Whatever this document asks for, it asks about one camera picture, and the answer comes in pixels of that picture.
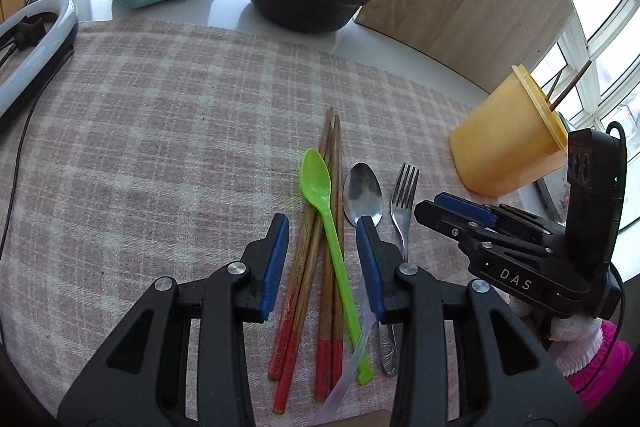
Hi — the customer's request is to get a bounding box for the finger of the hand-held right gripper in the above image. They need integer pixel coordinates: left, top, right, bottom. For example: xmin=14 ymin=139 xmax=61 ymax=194
xmin=414 ymin=200 xmax=566 ymax=259
xmin=434 ymin=192 xmax=567 ymax=256

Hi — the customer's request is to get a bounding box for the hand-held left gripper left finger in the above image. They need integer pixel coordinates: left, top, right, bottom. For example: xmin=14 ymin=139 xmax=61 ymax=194
xmin=56 ymin=213 xmax=291 ymax=427

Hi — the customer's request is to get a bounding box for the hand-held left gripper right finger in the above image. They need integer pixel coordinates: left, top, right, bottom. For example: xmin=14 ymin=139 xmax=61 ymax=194
xmin=356 ymin=214 xmax=588 ymax=427

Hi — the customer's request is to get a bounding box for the red-tipped wooden chopstick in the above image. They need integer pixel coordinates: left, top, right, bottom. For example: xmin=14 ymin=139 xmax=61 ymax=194
xmin=314 ymin=117 xmax=337 ymax=403
xmin=330 ymin=114 xmax=347 ymax=392
xmin=272 ymin=142 xmax=336 ymax=414
xmin=267 ymin=107 xmax=335 ymax=382

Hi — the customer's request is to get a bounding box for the metal fork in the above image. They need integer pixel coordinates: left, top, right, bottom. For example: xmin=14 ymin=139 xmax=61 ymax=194
xmin=390 ymin=163 xmax=421 ymax=264

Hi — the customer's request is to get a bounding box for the yellow plastic cup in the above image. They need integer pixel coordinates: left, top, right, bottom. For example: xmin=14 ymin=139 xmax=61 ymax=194
xmin=449 ymin=64 xmax=571 ymax=198

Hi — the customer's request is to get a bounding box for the metal spoon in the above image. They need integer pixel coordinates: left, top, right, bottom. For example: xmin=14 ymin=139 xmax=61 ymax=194
xmin=343 ymin=162 xmax=401 ymax=378

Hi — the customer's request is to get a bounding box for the green plastic spoon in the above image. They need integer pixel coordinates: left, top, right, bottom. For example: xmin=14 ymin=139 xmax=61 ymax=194
xmin=299 ymin=148 xmax=375 ymax=385

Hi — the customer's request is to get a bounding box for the white plate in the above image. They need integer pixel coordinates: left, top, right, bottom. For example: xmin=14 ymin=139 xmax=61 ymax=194
xmin=312 ymin=302 xmax=376 ymax=426

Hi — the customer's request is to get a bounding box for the person's right forearm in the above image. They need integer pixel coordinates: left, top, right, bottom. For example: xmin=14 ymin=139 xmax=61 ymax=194
xmin=562 ymin=322 xmax=635 ymax=414

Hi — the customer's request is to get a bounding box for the person's right hand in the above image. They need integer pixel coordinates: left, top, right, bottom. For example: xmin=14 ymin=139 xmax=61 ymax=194
xmin=510 ymin=294 xmax=603 ymax=378

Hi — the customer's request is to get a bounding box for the floral white rice cooker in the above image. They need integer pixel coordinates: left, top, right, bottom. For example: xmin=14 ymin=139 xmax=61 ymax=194
xmin=537 ymin=167 xmax=571 ymax=225

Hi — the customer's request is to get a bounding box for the dark wooden chopstick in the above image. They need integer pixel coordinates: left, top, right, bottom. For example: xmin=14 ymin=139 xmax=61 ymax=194
xmin=549 ymin=60 xmax=593 ymax=112
xmin=545 ymin=68 xmax=564 ymax=102

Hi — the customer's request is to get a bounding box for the pink checked tablecloth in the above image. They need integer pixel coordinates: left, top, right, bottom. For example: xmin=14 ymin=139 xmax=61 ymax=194
xmin=0 ymin=18 xmax=531 ymax=427

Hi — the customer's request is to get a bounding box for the black ring light cable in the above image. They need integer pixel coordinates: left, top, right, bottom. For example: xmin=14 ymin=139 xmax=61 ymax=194
xmin=0 ymin=94 xmax=38 ymax=258

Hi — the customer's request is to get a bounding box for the white ring light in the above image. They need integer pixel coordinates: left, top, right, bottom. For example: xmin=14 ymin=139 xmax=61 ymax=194
xmin=0 ymin=0 xmax=80 ymax=135

